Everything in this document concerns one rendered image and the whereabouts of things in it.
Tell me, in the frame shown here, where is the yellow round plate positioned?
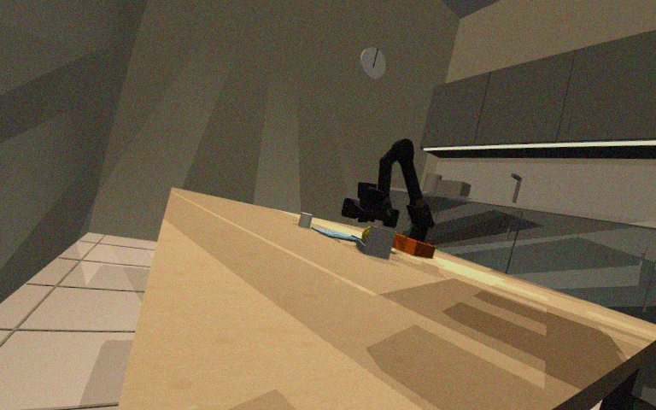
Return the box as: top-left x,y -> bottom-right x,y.
361,226 -> 370,244

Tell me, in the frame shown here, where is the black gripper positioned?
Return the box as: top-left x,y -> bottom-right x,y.
341,198 -> 400,228

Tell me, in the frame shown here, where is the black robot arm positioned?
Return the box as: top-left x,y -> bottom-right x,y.
358,139 -> 435,243

